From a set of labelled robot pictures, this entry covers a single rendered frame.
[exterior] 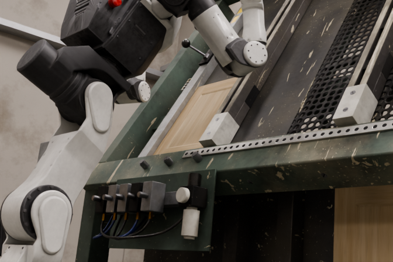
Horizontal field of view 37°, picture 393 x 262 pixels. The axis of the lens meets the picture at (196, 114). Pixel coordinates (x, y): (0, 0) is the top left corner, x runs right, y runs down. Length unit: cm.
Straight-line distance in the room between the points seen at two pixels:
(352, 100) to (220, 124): 49
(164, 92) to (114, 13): 90
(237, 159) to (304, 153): 25
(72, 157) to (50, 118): 433
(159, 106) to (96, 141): 93
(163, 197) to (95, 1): 62
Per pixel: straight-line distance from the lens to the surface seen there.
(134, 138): 242
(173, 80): 261
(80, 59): 166
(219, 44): 171
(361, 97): 158
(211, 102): 219
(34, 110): 589
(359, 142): 148
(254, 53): 171
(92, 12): 171
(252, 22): 179
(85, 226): 229
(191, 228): 170
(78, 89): 164
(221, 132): 189
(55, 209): 153
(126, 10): 176
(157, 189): 179
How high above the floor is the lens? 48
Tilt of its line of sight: 16 degrees up
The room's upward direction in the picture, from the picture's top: 5 degrees clockwise
